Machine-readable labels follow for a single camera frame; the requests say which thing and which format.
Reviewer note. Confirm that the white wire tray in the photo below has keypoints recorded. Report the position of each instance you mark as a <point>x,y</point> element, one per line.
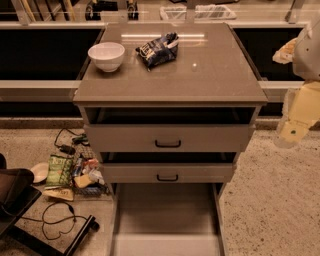
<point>201,12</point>

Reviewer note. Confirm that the middle drawer with handle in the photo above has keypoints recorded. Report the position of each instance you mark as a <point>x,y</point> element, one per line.
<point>168,167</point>

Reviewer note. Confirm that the white ceramic bowl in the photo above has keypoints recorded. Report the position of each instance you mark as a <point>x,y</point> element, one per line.
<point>107,56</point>

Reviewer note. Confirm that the yellow snack bag on floor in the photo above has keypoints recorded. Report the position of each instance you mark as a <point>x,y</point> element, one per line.
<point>64,194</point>

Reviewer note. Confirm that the black power adapter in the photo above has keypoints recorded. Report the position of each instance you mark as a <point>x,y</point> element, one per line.
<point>67,149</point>

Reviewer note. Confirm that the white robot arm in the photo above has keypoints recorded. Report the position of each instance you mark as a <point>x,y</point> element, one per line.
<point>306,59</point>

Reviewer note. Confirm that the grey drawer cabinet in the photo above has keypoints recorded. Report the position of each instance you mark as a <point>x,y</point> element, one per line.
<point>210,70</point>

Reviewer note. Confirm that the green chip bag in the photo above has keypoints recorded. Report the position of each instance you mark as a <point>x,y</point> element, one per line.
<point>59,171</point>

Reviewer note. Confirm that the top drawer with handle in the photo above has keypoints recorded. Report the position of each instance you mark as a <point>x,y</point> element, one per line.
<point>204,129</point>

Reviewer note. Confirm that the open bottom drawer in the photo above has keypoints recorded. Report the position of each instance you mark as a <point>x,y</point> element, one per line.
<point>178,219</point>

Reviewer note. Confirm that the blue chip bag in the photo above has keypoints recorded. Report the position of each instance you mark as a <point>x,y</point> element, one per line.
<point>159,51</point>

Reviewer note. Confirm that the drawer with handle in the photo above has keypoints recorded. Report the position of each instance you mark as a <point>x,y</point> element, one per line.
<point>168,167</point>
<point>204,129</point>

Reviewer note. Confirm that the wire basket of snacks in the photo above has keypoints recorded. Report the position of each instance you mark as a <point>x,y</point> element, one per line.
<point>87,179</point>

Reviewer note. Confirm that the white plate on floor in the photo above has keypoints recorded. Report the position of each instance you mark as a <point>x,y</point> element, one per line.
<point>40,172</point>

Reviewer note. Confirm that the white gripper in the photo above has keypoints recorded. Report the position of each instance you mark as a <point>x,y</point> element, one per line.
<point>308,57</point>

